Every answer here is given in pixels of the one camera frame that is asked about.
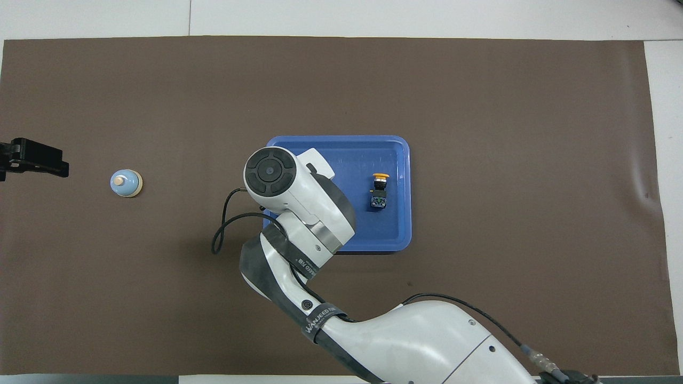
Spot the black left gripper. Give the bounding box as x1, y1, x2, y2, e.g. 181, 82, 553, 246
0, 138, 70, 182

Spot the yellow mushroom push button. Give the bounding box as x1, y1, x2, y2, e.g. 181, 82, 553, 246
369, 172, 391, 211

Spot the light blue call bell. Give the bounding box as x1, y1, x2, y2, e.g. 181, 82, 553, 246
110, 169, 144, 198

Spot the blue plastic tray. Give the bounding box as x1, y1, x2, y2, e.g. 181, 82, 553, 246
263, 135, 412, 254

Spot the brown table mat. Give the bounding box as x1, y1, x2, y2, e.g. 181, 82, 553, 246
0, 36, 681, 377

